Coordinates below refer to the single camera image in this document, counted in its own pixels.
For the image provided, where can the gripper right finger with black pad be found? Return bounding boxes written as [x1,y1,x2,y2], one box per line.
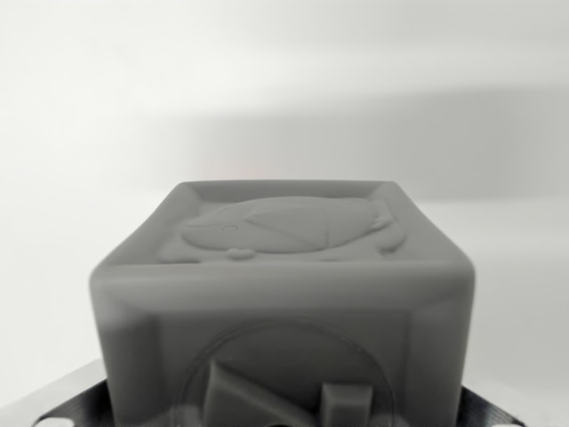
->
[455,384,528,427]

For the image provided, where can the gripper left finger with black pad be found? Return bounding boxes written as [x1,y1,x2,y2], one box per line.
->
[0,359,117,427]

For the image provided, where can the grey embossed cube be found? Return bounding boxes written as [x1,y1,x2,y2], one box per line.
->
[88,179,477,427]

